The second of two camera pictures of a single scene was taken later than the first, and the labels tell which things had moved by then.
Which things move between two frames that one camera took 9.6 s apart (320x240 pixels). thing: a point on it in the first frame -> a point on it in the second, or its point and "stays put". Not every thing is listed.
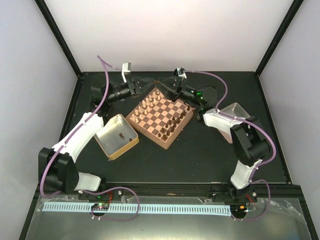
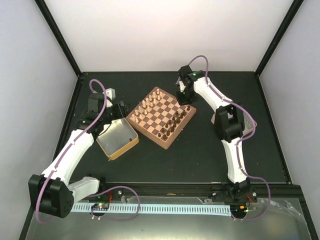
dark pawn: (162, 130) stays put
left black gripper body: (130, 81) -> (121, 112)
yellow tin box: (116, 137) stays put
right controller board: (237, 209) stays put
